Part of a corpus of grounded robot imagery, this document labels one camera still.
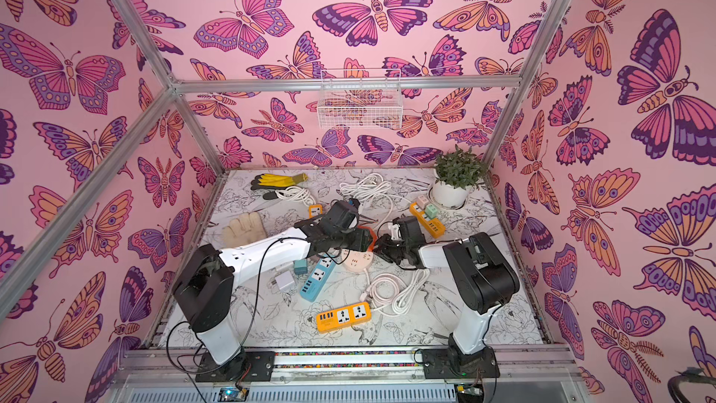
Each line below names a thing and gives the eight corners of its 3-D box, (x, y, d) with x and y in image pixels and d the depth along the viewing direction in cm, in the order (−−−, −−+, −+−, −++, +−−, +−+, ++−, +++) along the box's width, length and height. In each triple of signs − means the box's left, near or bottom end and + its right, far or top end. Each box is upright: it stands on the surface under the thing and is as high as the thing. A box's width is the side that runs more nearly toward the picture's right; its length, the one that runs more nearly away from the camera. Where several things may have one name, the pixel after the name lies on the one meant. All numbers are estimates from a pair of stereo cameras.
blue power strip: (299, 296, 88) (297, 293, 85) (324, 256, 96) (323, 252, 94) (313, 304, 86) (311, 300, 84) (337, 262, 95) (336, 258, 93)
